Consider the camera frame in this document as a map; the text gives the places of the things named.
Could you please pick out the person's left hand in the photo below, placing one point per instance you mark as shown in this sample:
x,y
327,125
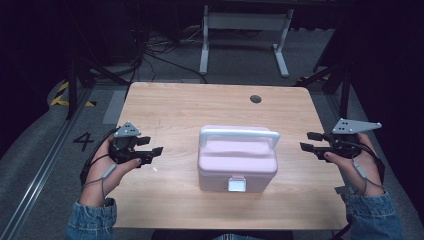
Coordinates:
x,y
100,180

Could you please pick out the white metal desk frame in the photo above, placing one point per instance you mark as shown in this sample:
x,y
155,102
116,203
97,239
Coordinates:
x,y
246,21

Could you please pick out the black tripod stand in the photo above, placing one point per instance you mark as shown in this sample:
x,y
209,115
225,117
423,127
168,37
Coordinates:
x,y
345,90
72,86

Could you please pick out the person's right hand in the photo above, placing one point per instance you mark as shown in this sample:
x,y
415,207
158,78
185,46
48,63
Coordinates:
x,y
365,173

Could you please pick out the metal floor rail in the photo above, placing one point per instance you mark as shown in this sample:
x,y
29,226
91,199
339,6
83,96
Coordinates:
x,y
40,173

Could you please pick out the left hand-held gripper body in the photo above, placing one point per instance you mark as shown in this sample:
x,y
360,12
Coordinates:
x,y
124,146

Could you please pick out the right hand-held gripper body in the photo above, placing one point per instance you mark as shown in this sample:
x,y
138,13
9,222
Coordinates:
x,y
346,146

